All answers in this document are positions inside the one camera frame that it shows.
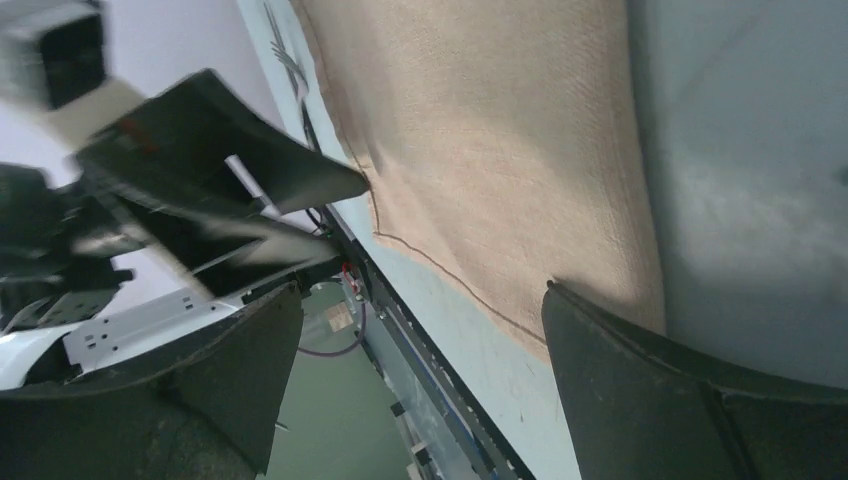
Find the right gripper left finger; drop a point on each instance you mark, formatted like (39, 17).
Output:
(201, 407)

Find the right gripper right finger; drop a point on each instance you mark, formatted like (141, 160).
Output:
(641, 406)

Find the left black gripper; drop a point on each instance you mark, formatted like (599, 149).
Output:
(164, 156)

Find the beige cloth napkin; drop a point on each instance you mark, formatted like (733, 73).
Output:
(500, 142)

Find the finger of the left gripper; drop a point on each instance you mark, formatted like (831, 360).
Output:
(220, 257)

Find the black knife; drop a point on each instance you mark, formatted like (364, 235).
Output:
(308, 128)

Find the silver fork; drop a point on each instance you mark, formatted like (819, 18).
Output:
(293, 68)

